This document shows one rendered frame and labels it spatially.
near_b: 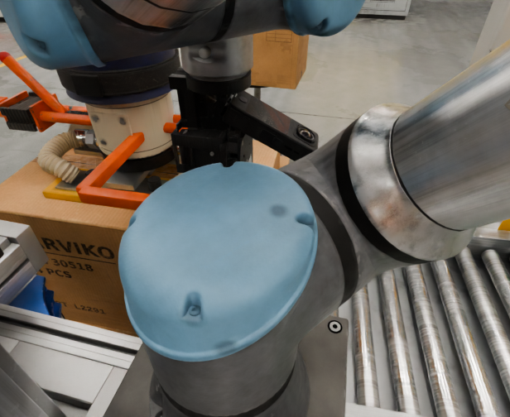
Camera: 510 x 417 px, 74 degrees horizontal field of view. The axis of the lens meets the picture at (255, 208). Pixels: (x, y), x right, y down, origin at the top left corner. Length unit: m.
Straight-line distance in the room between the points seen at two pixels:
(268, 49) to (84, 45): 2.04
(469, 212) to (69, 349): 0.50
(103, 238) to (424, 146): 0.65
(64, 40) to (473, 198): 0.21
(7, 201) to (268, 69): 1.70
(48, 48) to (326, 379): 0.35
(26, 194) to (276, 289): 0.77
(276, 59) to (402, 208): 2.03
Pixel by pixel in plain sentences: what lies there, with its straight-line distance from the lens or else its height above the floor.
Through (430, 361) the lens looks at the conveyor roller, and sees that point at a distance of 1.05.
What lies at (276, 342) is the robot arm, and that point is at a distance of 0.21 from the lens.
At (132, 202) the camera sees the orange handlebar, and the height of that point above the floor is 1.08.
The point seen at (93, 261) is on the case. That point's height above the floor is 0.83.
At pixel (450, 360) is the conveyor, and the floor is 0.49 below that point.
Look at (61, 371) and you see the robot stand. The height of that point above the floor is 0.95.
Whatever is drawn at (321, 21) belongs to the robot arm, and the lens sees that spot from 0.25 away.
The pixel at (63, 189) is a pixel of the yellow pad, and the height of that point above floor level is 0.96.
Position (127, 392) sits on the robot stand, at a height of 1.04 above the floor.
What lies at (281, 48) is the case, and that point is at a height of 0.85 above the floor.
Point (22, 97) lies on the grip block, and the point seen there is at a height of 1.09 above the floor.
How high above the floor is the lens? 1.39
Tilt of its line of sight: 39 degrees down
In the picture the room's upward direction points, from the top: straight up
